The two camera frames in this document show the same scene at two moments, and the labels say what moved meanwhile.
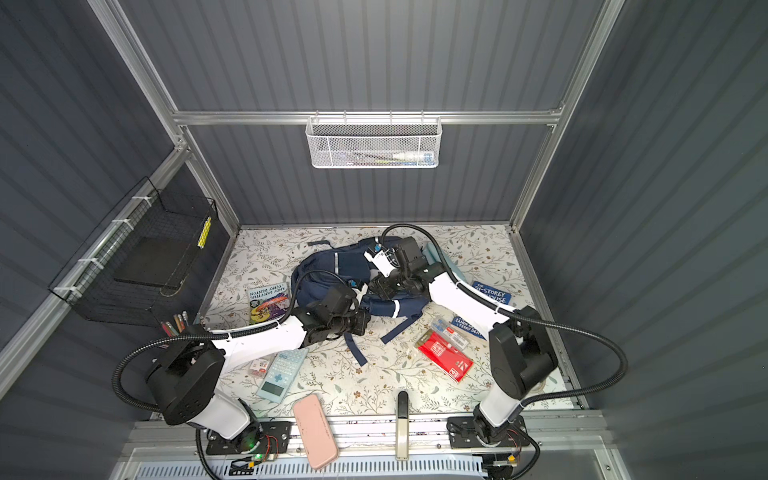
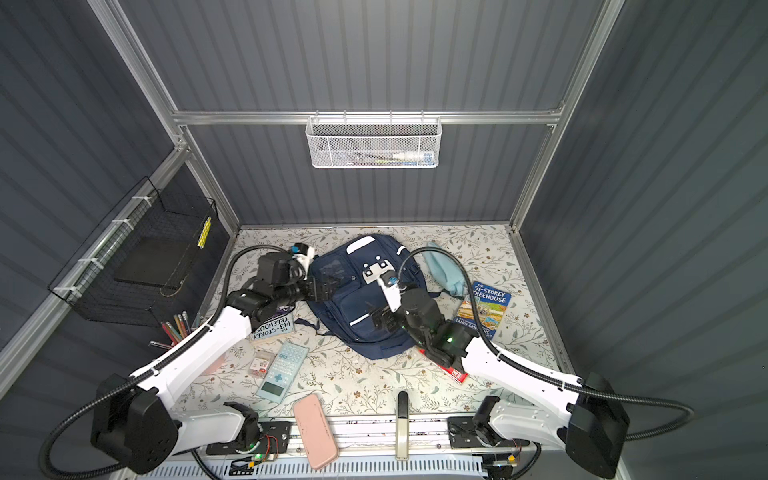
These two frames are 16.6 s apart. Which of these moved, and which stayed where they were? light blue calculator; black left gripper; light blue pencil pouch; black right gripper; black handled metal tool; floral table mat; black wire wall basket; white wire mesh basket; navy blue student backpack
Moved: black right gripper; navy blue student backpack; black left gripper
Stayed: black handled metal tool; light blue calculator; floral table mat; black wire wall basket; white wire mesh basket; light blue pencil pouch
